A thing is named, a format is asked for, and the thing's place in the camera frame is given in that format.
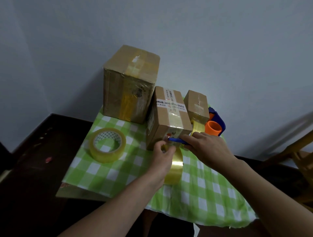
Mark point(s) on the green white checked tablecloth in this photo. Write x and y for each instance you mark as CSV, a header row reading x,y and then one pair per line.
x,y
200,193

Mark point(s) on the person's right hand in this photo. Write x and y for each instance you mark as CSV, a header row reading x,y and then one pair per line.
x,y
210,149

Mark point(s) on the person's left hand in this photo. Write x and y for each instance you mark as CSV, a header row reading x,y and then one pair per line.
x,y
160,161

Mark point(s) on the blue tape dispenser orange core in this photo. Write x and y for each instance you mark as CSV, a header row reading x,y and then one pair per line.
x,y
216,124

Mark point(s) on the medium cardboard box white label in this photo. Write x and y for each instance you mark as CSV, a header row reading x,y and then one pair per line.
x,y
166,119

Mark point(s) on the person's right thumb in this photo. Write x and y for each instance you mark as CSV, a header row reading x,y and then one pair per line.
x,y
190,147

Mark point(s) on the yellowish tape roll patterned core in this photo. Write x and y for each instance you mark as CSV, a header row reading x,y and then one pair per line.
x,y
107,151

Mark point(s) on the small red scrap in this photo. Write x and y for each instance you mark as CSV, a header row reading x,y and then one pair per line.
x,y
48,160

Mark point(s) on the person's left thumb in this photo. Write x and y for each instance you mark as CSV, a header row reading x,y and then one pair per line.
x,y
170,151

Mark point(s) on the small taped cardboard box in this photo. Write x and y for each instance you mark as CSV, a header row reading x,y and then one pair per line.
x,y
196,105

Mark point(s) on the person's right forearm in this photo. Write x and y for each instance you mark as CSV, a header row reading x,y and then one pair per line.
x,y
266,195

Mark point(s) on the blue utility knife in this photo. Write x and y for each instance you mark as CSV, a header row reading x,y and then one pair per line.
x,y
176,140

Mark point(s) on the person's left forearm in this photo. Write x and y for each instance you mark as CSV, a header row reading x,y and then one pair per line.
x,y
117,207

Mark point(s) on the wooden chair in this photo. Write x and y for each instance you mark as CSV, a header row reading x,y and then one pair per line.
x,y
297,158

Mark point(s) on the large taped cardboard box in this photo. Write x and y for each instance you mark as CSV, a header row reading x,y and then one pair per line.
x,y
127,90

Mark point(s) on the yellowish clear tape roll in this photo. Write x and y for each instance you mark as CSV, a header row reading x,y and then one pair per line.
x,y
196,127
174,172

